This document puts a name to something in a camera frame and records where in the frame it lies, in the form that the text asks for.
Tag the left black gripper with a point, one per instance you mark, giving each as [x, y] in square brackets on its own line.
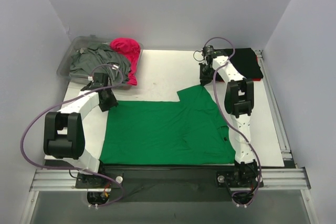
[108, 100]

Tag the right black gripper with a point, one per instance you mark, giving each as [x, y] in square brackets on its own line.
[206, 76]

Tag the green t shirt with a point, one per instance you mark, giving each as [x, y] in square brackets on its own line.
[190, 131]

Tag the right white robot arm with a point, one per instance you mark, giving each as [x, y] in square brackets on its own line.
[238, 101]

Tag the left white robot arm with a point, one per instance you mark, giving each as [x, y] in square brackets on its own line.
[64, 137]

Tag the folded black t shirt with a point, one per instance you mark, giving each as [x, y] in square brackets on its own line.
[238, 63]

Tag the clear plastic bin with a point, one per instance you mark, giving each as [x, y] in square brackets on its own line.
[81, 42]

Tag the grey t shirt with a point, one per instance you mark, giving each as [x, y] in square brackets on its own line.
[99, 58]

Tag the pink t shirt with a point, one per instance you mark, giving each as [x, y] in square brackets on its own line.
[131, 49]

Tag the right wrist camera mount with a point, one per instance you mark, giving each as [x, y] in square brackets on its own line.
[208, 52]

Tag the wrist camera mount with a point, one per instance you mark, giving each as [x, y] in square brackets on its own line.
[98, 80]
[208, 52]

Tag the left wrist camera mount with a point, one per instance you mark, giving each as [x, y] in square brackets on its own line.
[98, 80]

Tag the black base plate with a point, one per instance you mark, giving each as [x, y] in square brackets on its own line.
[172, 183]

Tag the aluminium frame rail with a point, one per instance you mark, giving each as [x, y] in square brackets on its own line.
[54, 180]

